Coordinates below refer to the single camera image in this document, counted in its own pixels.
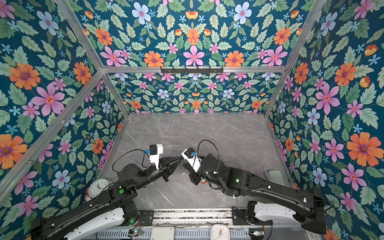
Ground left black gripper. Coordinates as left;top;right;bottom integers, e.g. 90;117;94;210
133;155;185;192

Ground right small circuit board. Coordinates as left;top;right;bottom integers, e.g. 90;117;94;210
249;229;265;240

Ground white square device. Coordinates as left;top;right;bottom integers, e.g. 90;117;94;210
150;227;175;240

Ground white alarm clock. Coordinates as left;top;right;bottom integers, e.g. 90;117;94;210
85;179;110;202

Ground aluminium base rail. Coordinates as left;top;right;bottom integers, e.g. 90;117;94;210
89;207;316;229

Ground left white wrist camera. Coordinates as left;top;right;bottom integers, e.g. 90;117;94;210
149;144;164;170

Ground black hook rail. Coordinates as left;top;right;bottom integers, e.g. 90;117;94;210
160;67;224;74

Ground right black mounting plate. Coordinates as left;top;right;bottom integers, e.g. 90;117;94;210
232;207;273;226

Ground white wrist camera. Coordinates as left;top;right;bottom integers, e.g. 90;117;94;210
149;144;164;170
182;148;201;173

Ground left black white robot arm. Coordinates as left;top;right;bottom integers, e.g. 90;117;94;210
28;157;183;240

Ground pale green sponge block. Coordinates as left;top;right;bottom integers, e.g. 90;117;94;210
267;170;286;187

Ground black mounting plate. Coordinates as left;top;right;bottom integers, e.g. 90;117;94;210
232;207;273;226
129;210;155;227

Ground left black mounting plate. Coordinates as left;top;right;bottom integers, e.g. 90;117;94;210
129;210;155;227

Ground left small circuit board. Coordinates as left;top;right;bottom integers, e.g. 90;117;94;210
128;229;144;238

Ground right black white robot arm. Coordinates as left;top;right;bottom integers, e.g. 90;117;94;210
182;149;327;234

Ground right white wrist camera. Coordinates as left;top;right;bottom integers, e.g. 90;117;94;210
182;148;201;173

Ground small circuit board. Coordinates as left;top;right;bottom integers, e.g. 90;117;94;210
249;229;265;240
128;229;144;238

